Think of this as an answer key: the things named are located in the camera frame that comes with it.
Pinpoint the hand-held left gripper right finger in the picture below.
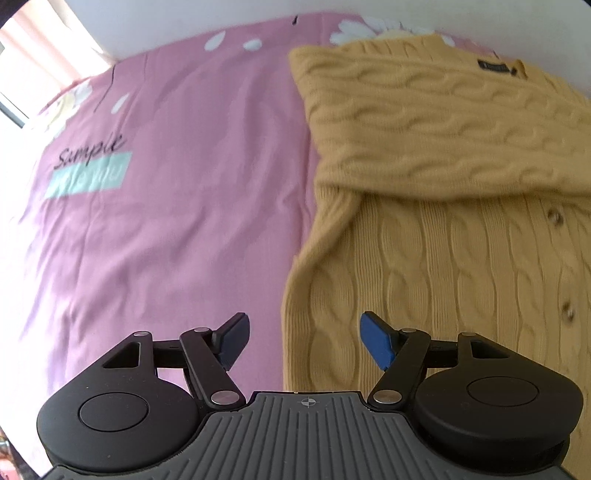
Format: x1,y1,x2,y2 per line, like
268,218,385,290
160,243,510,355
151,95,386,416
359,311,509,410

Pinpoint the pink floral bed sheet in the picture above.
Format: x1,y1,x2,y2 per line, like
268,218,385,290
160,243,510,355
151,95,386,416
0,11,474,462

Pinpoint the pale curtain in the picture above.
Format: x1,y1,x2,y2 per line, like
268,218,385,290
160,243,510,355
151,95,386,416
0,7,118,127

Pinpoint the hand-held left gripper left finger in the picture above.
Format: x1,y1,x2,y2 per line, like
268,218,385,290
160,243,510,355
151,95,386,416
102,312,250,411

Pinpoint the yellow cable-knit cardigan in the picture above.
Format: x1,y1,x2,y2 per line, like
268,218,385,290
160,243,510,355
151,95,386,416
279,34,591,437

